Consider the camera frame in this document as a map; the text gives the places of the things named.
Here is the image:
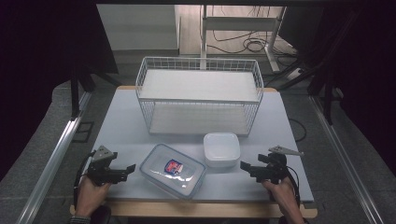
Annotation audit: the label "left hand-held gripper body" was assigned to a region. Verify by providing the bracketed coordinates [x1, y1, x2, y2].
[85, 145, 123, 188]

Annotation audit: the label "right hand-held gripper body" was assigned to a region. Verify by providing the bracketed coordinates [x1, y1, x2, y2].
[257, 145, 304, 185]

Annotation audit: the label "white square bowl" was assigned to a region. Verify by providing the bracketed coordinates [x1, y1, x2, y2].
[203, 132, 242, 169]

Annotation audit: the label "clear plastic food container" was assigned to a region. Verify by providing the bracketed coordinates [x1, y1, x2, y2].
[138, 143, 207, 201]

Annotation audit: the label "white wire shelf rack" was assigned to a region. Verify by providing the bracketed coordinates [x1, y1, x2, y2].
[134, 56, 265, 137]

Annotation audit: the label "person's right hand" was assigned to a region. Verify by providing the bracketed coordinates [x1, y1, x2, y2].
[262, 176, 298, 208]

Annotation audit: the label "person's left hand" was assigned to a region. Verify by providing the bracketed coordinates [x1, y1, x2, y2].
[74, 175, 112, 218]

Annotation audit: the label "black metal stand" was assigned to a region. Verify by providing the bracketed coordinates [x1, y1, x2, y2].
[69, 62, 123, 121]
[276, 54, 344, 126]

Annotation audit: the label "black curtain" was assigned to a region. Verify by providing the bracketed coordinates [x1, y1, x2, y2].
[277, 0, 396, 176]
[0, 0, 120, 182]

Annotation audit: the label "white cabinet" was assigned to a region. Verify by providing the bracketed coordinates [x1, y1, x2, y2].
[96, 4, 181, 51]

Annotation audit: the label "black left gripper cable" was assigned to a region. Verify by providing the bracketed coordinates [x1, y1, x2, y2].
[72, 150, 96, 213]

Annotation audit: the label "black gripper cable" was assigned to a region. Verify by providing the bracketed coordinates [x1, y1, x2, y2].
[285, 165, 302, 209]
[72, 150, 96, 213]

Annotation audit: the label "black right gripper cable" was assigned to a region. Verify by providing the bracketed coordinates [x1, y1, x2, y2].
[285, 165, 302, 209]

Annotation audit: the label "black looped floor cable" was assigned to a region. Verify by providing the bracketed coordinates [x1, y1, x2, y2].
[289, 118, 308, 143]

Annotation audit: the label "aluminium rail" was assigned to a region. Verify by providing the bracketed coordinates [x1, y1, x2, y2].
[308, 94, 387, 224]
[15, 91, 93, 224]

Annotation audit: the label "black floor cables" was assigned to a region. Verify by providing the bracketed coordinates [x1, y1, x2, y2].
[205, 6, 298, 58]

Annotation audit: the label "white metal desk frame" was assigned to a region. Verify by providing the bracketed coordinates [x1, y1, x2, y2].
[200, 4, 288, 74]

